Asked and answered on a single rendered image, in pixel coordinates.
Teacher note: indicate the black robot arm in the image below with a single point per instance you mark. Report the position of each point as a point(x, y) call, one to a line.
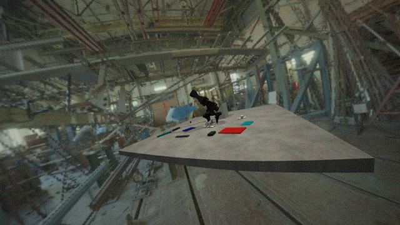
point(205, 101)

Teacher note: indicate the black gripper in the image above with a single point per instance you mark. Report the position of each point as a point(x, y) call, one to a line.
point(217, 114)

